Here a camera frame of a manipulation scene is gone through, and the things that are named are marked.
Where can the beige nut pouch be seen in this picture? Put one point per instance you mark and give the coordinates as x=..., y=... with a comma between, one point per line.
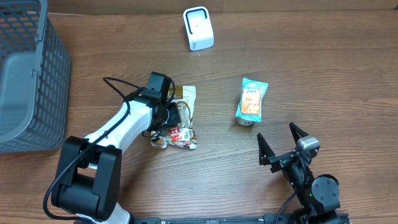
x=184, y=98

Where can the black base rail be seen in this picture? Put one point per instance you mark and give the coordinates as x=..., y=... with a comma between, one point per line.
x=266, y=219

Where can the teal snack packet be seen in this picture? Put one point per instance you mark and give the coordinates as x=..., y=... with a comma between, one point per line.
x=252, y=84

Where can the red coffee stick sachet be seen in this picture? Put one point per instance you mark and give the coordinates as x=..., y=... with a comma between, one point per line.
x=175, y=134

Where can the green lidded jar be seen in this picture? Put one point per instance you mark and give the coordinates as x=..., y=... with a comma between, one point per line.
x=244, y=122

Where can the orange tissue packet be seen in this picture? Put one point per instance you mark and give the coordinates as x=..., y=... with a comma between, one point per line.
x=251, y=101

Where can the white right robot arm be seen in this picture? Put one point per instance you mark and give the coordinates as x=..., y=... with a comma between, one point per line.
x=315, y=199

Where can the grey plastic mesh basket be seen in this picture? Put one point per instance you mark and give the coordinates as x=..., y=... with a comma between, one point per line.
x=35, y=78

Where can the white barcode scanner stand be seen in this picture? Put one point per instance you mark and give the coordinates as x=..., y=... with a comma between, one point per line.
x=199, y=28

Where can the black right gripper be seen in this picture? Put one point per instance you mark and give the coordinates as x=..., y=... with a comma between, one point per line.
x=266, y=154

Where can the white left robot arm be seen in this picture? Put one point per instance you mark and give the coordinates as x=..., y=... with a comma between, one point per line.
x=87, y=183

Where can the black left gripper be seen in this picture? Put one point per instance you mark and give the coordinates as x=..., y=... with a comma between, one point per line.
x=174, y=116

